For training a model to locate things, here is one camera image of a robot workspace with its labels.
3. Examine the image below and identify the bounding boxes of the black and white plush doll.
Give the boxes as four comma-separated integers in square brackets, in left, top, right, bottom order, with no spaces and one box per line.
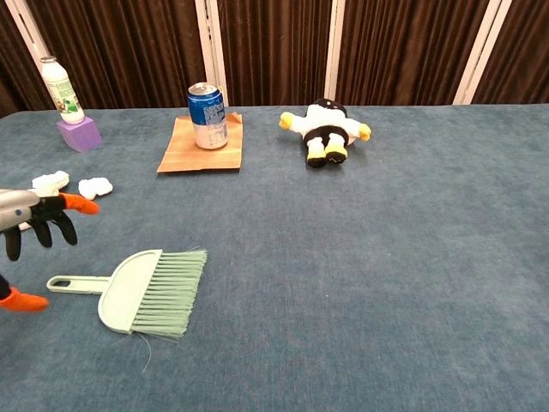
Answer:
[278,98,373,169]

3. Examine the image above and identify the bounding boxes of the white bottle with green label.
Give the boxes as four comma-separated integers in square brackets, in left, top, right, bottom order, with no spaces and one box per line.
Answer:
[39,56,86,126]

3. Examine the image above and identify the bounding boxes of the blue felt table mat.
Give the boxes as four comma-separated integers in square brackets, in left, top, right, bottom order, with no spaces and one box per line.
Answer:
[0,102,549,412]

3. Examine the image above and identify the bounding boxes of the dark brown curtain panel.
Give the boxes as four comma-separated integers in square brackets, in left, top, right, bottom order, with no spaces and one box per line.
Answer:
[216,0,334,107]
[471,0,549,106]
[0,0,59,119]
[21,0,207,111]
[336,0,492,106]

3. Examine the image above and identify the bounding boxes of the brown paper bag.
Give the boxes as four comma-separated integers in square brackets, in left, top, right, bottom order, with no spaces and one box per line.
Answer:
[156,112,244,174]

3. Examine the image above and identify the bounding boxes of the mint green small broom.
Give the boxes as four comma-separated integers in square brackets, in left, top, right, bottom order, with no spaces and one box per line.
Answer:
[45,246,209,344]

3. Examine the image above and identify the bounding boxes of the white crumpled paper ball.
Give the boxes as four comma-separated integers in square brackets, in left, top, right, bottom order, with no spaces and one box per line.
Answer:
[77,176,114,201]

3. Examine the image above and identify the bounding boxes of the blue soda can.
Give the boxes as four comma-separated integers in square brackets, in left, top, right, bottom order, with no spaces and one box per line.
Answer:
[186,82,229,151]

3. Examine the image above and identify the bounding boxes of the purple foam block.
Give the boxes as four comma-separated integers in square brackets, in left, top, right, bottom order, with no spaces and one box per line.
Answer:
[56,115,104,154]

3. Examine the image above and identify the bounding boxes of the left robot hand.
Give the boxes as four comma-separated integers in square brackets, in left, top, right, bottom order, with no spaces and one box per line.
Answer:
[0,188,101,313]

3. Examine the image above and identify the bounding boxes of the white partition frame post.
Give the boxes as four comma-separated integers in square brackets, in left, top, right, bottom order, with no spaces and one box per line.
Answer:
[195,0,229,107]
[323,0,347,102]
[452,0,515,106]
[3,0,46,64]

